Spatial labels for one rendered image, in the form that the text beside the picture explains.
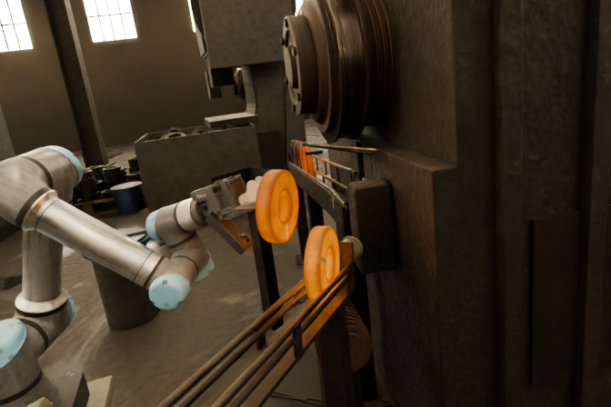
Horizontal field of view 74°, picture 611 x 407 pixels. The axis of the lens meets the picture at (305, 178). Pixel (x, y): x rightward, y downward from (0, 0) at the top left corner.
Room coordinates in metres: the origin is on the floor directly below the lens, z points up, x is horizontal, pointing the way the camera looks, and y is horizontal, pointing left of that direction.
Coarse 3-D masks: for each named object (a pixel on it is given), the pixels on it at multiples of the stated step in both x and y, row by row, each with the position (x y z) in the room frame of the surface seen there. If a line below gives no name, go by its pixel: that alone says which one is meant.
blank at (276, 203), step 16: (272, 176) 0.80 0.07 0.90; (288, 176) 0.85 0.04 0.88; (272, 192) 0.77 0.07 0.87; (288, 192) 0.84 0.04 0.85; (256, 208) 0.76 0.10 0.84; (272, 208) 0.76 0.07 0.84; (288, 208) 0.85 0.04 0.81; (272, 224) 0.75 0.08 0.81; (288, 224) 0.82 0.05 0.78; (272, 240) 0.77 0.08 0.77
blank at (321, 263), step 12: (324, 228) 0.77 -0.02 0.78; (312, 240) 0.74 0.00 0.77; (324, 240) 0.74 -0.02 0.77; (336, 240) 0.82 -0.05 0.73; (312, 252) 0.72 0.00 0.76; (324, 252) 0.73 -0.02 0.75; (336, 252) 0.82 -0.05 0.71; (312, 264) 0.70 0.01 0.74; (324, 264) 0.72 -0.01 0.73; (336, 264) 0.81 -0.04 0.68; (312, 276) 0.70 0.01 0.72; (324, 276) 0.72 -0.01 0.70; (312, 288) 0.70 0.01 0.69; (324, 288) 0.71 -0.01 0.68; (312, 300) 0.72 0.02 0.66
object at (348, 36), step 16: (336, 0) 1.07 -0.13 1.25; (352, 0) 1.07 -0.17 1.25; (336, 16) 1.03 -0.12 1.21; (352, 16) 1.04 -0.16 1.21; (336, 32) 1.01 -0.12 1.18; (352, 32) 1.03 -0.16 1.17; (336, 48) 1.02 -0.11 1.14; (352, 48) 1.02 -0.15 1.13; (336, 64) 1.04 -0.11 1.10; (352, 64) 1.02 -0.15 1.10; (352, 80) 1.03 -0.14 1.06; (352, 96) 1.04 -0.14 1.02; (336, 112) 1.09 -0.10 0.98; (352, 112) 1.07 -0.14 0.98; (336, 128) 1.11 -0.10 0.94; (352, 128) 1.12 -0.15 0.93
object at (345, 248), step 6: (342, 246) 0.84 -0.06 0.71; (348, 246) 0.83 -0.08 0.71; (342, 252) 0.84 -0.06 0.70; (348, 252) 0.83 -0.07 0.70; (342, 258) 0.83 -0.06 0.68; (348, 258) 0.83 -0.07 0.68; (342, 264) 0.83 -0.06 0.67; (354, 270) 0.82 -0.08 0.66; (354, 276) 0.82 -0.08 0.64; (354, 282) 0.82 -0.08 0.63
